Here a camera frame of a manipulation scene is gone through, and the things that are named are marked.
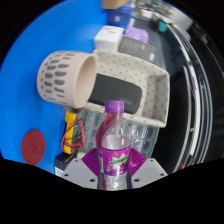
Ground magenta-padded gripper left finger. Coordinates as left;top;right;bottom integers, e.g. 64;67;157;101
59;147;101;190

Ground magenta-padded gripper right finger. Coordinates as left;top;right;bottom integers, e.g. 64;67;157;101
128;147;168;190

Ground purple-capped clear drink bottle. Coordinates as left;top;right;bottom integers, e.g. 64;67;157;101
95;99;133;191

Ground yellow multimeter with leads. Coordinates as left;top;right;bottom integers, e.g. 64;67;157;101
61;108;87;155

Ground flat round red coaster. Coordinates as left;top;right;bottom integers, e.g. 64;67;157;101
20;129;47;166

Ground dark grey shelf unit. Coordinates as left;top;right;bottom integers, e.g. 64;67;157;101
146;1;222;172

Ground black rectangular speaker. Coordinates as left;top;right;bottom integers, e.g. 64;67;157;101
87;73;145;115

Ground beige patterned ceramic mug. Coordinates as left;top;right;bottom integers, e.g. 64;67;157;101
36;50;99;110

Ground beige dotted storage tray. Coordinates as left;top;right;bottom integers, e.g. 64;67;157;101
83;49;171;129

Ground dark grey flat box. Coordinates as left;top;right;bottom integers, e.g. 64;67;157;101
118;35;157;63

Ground white cardboard box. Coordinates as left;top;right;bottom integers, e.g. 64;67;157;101
93;25;125;52

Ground purple soft pouch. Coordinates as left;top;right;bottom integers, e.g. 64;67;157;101
124;25;150;45

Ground blue plastic box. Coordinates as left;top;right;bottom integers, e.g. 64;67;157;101
106;8;135;28

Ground brown cardboard box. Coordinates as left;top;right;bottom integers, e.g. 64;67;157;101
101;0;131;11

